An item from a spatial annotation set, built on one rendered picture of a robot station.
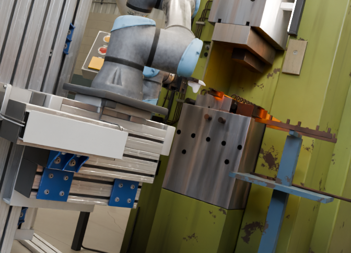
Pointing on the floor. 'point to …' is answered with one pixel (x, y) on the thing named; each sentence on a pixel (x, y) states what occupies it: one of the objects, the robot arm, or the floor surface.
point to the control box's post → (80, 230)
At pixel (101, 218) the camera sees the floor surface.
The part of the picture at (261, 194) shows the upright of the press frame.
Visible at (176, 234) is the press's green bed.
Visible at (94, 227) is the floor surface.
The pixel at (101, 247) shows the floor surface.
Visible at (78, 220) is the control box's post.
